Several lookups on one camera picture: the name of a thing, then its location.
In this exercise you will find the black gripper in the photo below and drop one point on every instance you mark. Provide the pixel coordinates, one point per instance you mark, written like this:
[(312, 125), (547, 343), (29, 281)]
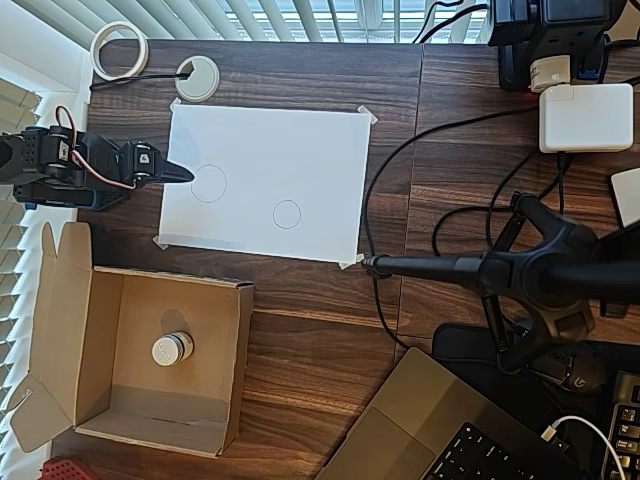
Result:
[(154, 166)]

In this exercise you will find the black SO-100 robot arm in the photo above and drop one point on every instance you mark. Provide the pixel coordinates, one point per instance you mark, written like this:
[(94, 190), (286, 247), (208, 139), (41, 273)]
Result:
[(50, 155)]

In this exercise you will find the open brown cardboard box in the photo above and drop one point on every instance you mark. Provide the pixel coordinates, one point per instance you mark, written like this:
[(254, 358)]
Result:
[(165, 300)]

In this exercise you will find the masking tape piece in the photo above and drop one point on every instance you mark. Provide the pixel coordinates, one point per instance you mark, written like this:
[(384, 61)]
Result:
[(367, 115), (161, 243), (350, 262), (176, 104)]

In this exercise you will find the white paper sheet with circles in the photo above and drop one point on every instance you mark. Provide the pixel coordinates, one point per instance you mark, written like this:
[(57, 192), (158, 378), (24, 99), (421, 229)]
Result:
[(275, 160)]

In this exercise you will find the masking tape roll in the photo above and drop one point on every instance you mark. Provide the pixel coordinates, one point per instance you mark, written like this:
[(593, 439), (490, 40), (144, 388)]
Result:
[(95, 55)]

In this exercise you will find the white slatted window blind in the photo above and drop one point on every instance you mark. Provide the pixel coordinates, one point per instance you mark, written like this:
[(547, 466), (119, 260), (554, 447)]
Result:
[(175, 20)]

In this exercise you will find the beige pleated window blind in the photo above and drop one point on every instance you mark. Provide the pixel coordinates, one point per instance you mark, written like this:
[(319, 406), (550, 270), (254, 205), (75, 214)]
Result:
[(10, 260)]

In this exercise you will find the red perforated plastic part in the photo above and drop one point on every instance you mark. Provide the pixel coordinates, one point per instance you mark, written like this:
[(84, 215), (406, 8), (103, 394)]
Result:
[(62, 470)]

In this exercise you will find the black mouse pad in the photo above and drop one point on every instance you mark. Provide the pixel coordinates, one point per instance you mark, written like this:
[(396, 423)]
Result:
[(460, 345)]

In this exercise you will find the grey laptop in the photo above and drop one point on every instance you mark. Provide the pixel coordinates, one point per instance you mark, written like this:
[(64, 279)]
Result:
[(415, 415)]

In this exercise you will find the black tripod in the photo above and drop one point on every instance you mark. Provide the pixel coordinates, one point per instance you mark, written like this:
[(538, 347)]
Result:
[(540, 270)]

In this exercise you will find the small beige plug adapter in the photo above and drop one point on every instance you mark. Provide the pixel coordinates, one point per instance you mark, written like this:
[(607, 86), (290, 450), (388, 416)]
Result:
[(550, 74)]

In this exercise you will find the black power strip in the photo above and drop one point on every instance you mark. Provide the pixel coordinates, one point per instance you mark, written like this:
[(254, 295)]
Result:
[(565, 37)]

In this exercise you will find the white square power adapter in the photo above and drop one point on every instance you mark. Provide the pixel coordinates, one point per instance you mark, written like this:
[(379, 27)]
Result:
[(585, 117)]

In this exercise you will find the blue plug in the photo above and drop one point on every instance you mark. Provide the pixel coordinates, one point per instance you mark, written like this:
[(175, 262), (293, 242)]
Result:
[(590, 70)]

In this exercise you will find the white flat device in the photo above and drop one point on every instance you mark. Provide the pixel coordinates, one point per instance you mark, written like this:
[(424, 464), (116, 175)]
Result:
[(629, 197)]

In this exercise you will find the black Logitech mouse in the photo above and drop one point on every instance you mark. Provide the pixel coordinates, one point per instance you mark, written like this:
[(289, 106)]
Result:
[(582, 380)]

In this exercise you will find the black keyboard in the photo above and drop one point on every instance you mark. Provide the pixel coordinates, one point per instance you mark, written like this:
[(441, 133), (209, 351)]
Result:
[(627, 430)]

